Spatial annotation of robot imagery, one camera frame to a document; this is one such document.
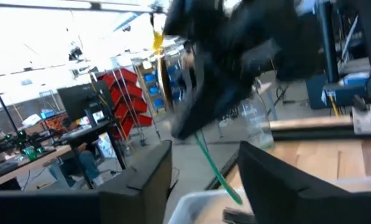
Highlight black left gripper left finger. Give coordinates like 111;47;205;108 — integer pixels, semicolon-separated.
0;139;173;224

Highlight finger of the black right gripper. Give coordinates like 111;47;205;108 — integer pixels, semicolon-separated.
171;54;257;140
180;52;205;107

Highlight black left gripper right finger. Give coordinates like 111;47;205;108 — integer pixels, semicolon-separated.
237;141;371;224

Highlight clear plastic compartment tray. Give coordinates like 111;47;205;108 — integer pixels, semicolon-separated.
168;174;371;224

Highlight gold spoon green handle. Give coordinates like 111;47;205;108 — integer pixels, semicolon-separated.
193;133;244;206

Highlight blue bin shelving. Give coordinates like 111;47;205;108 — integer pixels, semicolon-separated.
142;63;183;110

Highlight clear spray bottle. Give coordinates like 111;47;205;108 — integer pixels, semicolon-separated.
237;88;276;151

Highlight red bin rack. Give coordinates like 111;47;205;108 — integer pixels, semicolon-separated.
96;67;153;141

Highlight black standing desk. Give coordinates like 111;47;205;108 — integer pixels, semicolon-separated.
58;119;127;188

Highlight red parts organizer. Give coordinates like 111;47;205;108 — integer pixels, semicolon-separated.
44;112;68;132

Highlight wooden top desk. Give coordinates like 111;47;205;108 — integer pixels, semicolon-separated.
0;144;73;191

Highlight large black monitor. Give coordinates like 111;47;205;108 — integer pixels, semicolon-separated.
57;80;115;124

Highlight green cup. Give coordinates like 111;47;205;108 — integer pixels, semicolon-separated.
21;146;39;162

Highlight black side cart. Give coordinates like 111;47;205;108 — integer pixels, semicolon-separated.
305;73;371;110

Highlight black distant robot arms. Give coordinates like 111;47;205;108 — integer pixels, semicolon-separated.
0;129;55;154

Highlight blue and white box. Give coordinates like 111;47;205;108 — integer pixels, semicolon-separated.
338;72;371;87

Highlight black horizontal rig beam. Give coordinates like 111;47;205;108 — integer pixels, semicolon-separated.
0;0;168;14

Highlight yellow cable tag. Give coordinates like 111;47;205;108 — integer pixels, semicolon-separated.
152;30;165;53

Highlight black table frame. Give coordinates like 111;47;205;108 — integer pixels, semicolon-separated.
204;119;371;191

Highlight silver metal mounting bracket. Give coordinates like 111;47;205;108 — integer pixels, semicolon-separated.
351;95;371;136

